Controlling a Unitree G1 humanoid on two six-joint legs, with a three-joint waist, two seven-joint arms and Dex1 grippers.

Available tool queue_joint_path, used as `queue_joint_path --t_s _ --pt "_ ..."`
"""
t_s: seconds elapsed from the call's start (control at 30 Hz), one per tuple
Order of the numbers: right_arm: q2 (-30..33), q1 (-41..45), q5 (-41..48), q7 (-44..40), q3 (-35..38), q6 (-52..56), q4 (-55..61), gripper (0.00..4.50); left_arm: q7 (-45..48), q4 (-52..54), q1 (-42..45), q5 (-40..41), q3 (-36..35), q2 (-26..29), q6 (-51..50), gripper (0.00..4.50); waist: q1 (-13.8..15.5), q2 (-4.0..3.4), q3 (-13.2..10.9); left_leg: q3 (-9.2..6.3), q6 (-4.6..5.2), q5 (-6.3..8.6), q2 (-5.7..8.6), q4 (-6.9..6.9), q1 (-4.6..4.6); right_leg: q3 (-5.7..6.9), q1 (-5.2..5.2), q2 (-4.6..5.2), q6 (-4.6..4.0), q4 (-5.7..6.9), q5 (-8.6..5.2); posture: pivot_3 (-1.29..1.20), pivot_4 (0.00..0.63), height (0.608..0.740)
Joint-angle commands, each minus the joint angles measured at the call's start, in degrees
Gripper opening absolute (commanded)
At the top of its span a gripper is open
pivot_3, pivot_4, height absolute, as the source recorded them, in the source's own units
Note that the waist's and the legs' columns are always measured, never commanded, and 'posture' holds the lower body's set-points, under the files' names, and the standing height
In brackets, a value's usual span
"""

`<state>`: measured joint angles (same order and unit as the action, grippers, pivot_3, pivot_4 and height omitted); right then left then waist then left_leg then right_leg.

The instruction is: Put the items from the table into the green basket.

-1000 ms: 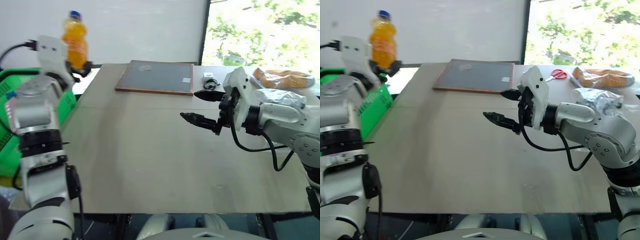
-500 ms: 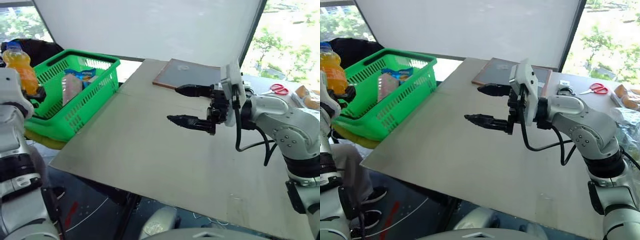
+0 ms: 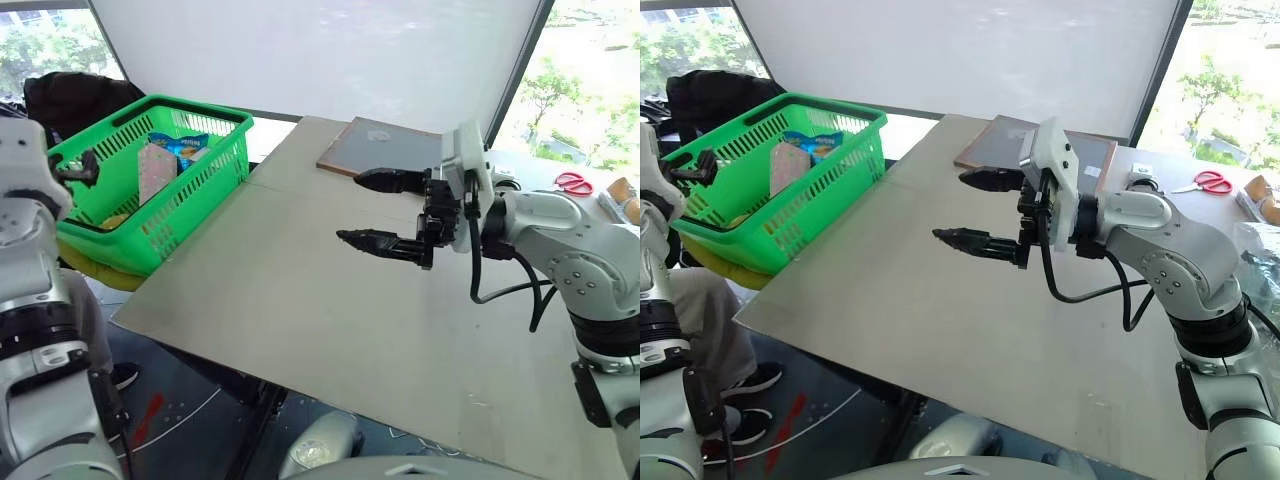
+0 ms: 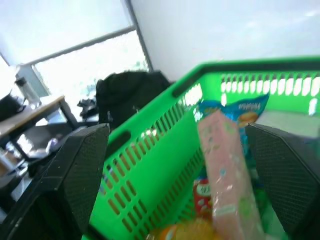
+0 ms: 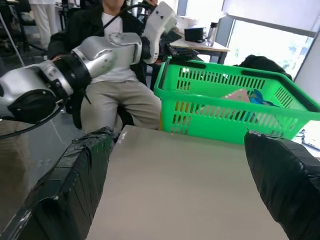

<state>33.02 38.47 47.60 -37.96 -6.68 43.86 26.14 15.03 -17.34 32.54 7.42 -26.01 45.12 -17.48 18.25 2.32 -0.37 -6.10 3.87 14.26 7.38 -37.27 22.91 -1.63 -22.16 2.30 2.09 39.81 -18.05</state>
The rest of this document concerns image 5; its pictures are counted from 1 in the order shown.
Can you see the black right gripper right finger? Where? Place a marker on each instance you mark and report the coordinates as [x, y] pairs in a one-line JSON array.
[[287, 185]]

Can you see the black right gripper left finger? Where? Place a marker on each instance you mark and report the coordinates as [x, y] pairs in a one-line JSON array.
[[67, 190]]

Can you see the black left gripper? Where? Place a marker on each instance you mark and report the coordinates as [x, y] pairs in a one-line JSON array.
[[172, 40]]

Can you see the green plastic shopping basket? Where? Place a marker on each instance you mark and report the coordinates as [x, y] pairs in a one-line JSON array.
[[200, 117]]

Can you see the black box on desk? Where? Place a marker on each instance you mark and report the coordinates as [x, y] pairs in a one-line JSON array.
[[195, 33]]

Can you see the clear water bottle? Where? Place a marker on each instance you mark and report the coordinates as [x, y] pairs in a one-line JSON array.
[[211, 35]]

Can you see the wooden background desk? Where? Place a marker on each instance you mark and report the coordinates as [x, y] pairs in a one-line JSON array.
[[215, 48]]

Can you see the seated person in black jacket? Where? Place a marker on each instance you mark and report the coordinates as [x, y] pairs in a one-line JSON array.
[[117, 95]]

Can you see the pink snack packet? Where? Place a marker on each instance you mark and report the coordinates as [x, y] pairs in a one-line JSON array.
[[237, 96]]

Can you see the blue snack packet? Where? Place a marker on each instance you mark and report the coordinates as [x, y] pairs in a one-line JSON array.
[[260, 100]]

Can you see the black bag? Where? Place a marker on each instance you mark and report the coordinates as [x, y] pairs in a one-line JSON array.
[[262, 65]]

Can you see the standing person in white trousers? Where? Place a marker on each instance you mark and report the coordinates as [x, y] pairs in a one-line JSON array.
[[43, 22]]

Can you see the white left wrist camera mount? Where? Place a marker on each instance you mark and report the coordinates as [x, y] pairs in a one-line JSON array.
[[160, 27]]

